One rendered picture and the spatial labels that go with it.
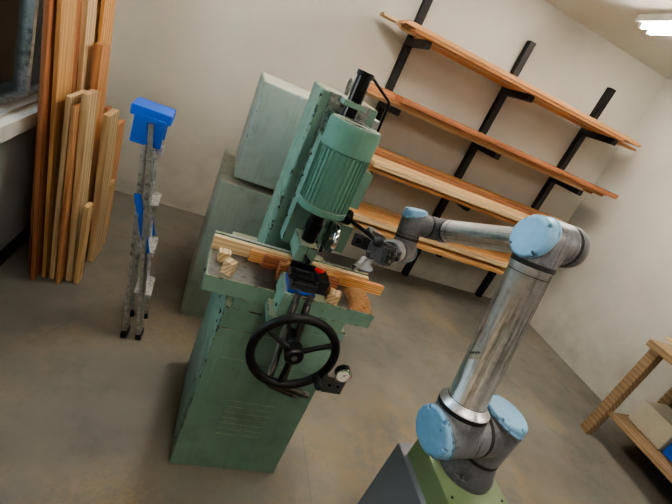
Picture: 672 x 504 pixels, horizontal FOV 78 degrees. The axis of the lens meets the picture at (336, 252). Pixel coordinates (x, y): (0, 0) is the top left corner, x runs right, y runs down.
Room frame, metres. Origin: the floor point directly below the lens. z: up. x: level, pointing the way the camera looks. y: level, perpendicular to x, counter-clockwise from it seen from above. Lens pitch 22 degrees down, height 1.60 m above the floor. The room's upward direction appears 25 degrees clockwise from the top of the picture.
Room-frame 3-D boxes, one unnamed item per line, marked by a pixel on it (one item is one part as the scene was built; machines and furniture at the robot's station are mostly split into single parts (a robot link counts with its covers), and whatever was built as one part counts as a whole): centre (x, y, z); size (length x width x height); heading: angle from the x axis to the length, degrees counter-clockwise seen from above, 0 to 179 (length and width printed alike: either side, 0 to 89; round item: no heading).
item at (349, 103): (1.49, 0.16, 1.53); 0.08 x 0.08 x 0.17; 21
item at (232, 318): (1.47, 0.15, 0.76); 0.57 x 0.45 x 0.09; 21
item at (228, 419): (1.47, 0.15, 0.35); 0.58 x 0.45 x 0.71; 21
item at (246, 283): (1.25, 0.08, 0.87); 0.61 x 0.30 x 0.06; 111
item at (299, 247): (1.37, 0.11, 0.99); 0.14 x 0.07 x 0.09; 21
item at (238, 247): (1.37, 0.12, 0.92); 0.60 x 0.02 x 0.05; 111
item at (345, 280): (1.39, 0.02, 0.92); 0.54 x 0.02 x 0.04; 111
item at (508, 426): (1.08, -0.68, 0.83); 0.17 x 0.15 x 0.18; 120
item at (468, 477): (1.08, -0.68, 0.70); 0.19 x 0.19 x 0.10
